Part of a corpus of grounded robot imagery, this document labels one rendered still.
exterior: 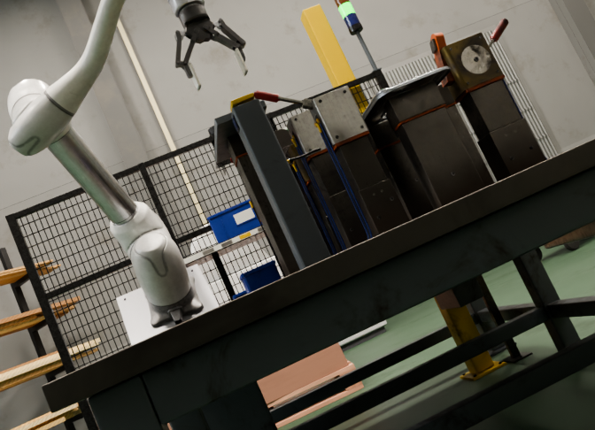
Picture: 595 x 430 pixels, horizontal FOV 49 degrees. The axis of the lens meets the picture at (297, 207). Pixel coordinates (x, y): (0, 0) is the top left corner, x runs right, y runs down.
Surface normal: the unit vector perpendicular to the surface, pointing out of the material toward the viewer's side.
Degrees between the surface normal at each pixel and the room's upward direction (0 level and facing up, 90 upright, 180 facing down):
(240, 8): 90
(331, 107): 90
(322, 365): 90
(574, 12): 90
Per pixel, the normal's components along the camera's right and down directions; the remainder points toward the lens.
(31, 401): 0.11, -0.19
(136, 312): -0.18, -0.79
